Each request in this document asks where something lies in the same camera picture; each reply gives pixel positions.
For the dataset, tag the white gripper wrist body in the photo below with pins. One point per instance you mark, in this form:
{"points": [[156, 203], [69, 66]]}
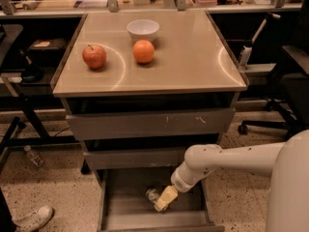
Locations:
{"points": [[179, 183]]}

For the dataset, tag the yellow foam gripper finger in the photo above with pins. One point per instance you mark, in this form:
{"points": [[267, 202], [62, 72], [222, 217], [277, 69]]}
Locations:
{"points": [[169, 194], [160, 205]]}

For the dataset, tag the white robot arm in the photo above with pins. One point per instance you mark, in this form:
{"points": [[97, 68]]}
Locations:
{"points": [[286, 163]]}

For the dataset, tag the grey open bottom drawer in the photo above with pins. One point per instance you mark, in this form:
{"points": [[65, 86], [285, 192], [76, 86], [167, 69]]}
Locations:
{"points": [[125, 208]]}

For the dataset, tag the grey middle drawer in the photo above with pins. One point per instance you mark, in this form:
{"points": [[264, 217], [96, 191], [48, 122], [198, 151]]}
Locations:
{"points": [[161, 157]]}

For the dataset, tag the grey top drawer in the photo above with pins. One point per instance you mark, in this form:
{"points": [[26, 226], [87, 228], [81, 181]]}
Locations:
{"points": [[150, 124]]}

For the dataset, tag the grey drawer cabinet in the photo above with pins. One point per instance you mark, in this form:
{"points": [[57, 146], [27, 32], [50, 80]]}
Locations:
{"points": [[191, 69]]}

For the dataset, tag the white sneaker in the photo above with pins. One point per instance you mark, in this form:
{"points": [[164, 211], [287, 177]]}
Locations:
{"points": [[34, 221]]}

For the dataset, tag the plastic water bottle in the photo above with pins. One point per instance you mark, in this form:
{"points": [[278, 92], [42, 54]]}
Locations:
{"points": [[34, 156]]}

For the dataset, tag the black office chair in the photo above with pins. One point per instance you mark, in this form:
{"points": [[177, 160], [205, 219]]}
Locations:
{"points": [[288, 83]]}

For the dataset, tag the orange fruit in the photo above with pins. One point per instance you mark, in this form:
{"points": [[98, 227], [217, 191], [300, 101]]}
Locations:
{"points": [[143, 52]]}

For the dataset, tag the red apple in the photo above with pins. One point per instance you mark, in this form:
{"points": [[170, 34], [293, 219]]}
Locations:
{"points": [[94, 56]]}

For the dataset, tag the white bowl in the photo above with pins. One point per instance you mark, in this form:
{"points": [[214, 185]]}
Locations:
{"points": [[143, 29]]}

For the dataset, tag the black joystick device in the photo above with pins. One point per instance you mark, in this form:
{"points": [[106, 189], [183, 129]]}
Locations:
{"points": [[32, 72]]}

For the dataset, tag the black box with label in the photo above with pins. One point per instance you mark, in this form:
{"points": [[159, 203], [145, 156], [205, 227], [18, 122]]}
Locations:
{"points": [[52, 48]]}

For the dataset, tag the black desk frame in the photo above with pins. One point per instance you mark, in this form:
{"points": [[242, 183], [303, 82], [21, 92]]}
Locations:
{"points": [[9, 33]]}

